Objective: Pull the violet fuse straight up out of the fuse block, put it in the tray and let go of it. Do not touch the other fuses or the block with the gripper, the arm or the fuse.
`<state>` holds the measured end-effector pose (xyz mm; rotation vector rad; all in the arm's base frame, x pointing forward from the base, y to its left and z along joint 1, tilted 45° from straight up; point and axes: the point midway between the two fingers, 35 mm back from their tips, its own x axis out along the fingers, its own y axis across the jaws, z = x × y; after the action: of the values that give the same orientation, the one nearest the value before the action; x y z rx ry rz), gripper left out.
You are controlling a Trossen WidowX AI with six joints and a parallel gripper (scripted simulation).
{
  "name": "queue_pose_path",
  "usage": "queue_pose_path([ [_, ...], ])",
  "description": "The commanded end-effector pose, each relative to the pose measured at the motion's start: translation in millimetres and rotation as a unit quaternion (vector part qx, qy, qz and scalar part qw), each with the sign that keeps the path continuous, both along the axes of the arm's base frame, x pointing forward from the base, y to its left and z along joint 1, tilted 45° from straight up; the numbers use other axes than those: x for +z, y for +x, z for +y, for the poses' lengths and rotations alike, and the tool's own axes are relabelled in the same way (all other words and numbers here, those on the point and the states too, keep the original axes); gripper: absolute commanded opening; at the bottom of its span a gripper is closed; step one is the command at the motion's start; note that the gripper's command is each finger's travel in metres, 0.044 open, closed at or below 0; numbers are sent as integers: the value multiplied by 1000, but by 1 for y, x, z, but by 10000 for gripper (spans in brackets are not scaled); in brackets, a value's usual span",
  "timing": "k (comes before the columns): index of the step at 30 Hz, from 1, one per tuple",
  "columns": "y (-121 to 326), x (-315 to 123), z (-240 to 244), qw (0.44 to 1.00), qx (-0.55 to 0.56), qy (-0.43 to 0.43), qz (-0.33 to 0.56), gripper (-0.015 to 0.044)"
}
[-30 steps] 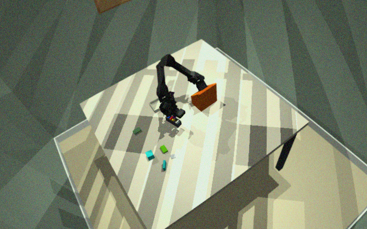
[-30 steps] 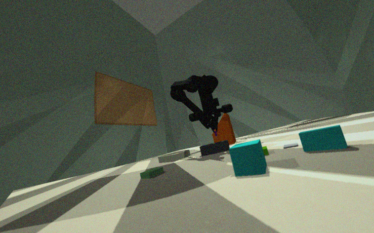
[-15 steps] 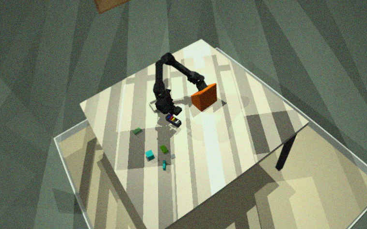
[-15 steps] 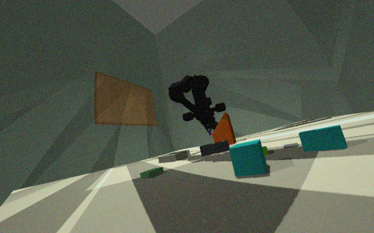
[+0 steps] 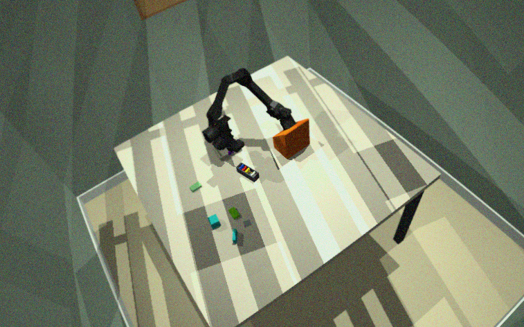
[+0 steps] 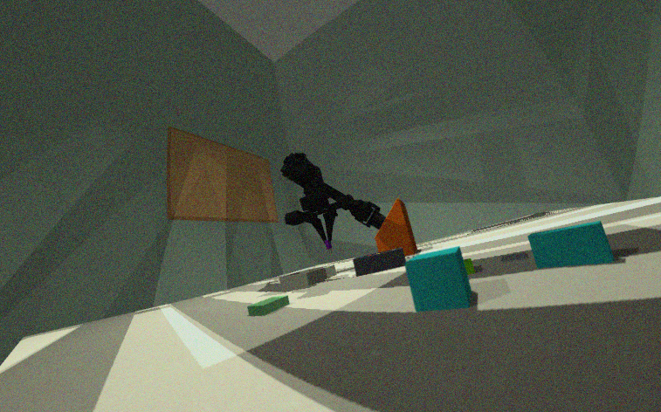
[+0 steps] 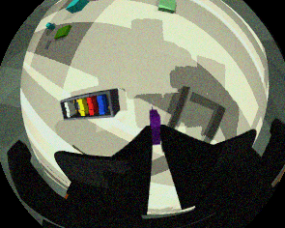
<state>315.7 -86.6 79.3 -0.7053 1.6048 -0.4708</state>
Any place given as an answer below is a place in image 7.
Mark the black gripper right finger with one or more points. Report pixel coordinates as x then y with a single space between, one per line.
193 163

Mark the yellow fuse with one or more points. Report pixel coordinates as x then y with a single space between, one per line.
84 107

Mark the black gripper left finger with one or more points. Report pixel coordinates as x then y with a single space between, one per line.
128 170

